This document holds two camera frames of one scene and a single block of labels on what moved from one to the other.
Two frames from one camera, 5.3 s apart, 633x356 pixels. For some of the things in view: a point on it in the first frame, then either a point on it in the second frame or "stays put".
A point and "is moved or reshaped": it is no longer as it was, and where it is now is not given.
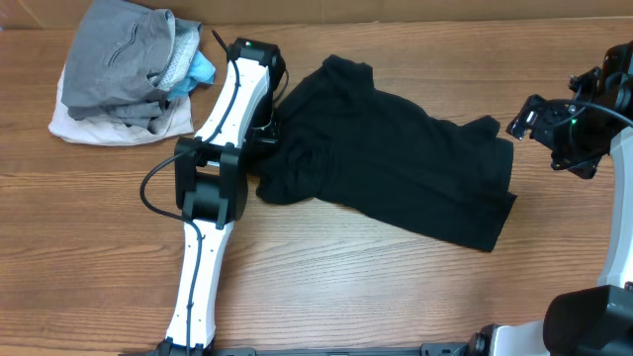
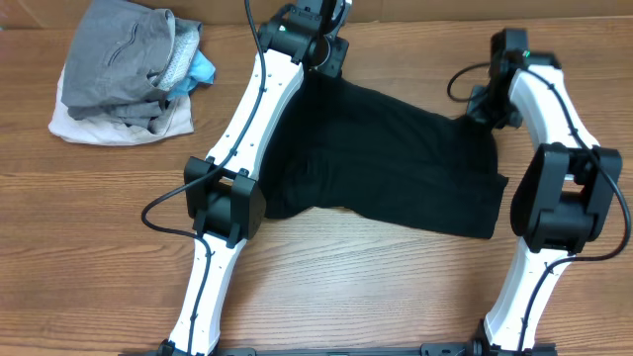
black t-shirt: (387, 154) is moved or reshaped
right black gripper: (586, 163) to (476, 111)
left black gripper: (274, 133) to (332, 63)
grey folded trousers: (117, 48) stays put
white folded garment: (109, 132) stays put
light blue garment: (202, 71) stays put
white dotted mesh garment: (186, 37) stays put
